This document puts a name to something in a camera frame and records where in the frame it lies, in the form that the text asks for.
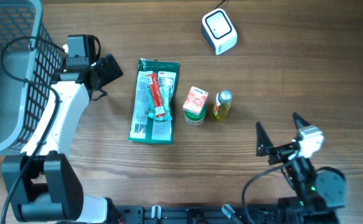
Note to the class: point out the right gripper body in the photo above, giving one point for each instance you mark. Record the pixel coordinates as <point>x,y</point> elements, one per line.
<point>281,152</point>

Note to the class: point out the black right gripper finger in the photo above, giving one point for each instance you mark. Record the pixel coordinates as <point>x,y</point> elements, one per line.
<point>299,121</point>
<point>264,145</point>

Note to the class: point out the yellow liquid bottle grey cap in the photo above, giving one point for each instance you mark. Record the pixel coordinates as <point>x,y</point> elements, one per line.
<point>222,104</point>

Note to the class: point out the green 3M sponge package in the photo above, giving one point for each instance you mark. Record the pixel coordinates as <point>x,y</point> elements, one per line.
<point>145,126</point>

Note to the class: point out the pink tissue pack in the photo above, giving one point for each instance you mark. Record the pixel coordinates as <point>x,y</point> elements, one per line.
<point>195,100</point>

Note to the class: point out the red white tube packet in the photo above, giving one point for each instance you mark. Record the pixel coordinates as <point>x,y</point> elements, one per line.
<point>155,94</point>

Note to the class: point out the green lid jar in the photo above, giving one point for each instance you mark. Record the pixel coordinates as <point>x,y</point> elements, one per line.
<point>193,119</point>

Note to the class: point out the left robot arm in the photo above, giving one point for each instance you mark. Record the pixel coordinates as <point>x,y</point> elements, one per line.
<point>40,182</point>

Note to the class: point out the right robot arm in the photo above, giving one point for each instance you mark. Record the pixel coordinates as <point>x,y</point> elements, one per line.
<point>319,192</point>

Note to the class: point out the white barcode scanner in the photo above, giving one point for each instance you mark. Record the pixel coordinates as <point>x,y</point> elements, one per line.
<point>219,31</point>

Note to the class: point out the grey plastic shopping basket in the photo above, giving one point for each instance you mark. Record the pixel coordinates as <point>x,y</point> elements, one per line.
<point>27,62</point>

